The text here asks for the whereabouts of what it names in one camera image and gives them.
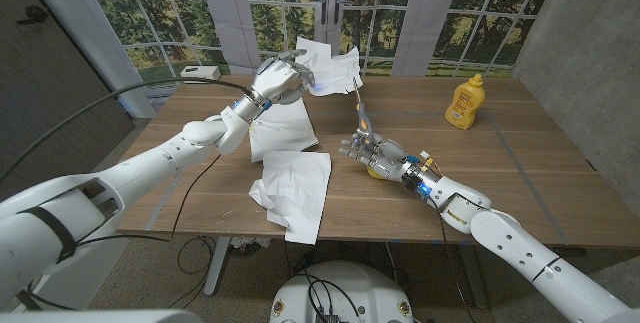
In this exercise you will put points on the creased white paper sheet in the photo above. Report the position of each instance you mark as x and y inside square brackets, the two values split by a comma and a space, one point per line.
[295, 190]

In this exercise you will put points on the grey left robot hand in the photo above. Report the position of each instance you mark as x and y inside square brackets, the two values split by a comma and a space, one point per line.
[277, 78]

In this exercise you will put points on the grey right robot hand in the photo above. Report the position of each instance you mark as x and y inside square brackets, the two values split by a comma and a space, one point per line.
[387, 158]

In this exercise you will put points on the white robot torso base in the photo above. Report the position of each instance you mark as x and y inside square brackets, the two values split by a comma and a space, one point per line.
[360, 288]

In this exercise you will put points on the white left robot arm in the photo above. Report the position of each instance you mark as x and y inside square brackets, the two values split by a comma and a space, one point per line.
[150, 163]

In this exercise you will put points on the white table leg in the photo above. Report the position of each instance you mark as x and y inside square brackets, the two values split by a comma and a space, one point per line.
[217, 268]

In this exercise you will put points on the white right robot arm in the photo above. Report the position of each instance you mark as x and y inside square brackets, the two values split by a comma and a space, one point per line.
[525, 253]

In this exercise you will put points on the printed forest window backdrop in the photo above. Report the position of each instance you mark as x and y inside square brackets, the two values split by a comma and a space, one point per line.
[400, 13]

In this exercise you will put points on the yellow mustard bottle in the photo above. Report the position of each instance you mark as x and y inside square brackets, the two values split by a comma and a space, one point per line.
[466, 103]

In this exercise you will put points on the flat white paper sheet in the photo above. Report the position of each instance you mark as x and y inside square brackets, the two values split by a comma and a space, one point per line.
[282, 130]

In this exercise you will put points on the grey and orange scissors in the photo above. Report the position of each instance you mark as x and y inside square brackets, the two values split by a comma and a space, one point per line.
[364, 123]

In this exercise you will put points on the white paper sheet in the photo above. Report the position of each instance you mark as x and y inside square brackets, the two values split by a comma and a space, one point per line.
[282, 130]
[295, 190]
[335, 70]

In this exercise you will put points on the grey table leg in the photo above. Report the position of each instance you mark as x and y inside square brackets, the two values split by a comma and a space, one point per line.
[472, 278]

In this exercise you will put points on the grey torso connector box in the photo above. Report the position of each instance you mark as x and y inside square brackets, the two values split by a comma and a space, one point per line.
[327, 319]

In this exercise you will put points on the white backdrop frame post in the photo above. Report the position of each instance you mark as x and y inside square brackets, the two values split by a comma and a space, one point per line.
[95, 33]

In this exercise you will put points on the white power socket box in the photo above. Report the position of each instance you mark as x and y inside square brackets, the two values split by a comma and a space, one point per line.
[200, 70]

